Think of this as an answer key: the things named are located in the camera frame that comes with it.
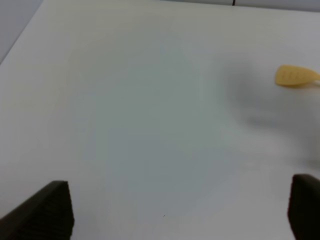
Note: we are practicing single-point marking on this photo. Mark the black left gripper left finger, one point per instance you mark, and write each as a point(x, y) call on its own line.
point(46, 215)

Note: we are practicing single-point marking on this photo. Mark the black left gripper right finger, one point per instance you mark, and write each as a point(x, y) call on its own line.
point(304, 207)

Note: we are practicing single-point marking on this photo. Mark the yellow orange rice spatula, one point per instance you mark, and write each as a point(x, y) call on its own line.
point(295, 76)

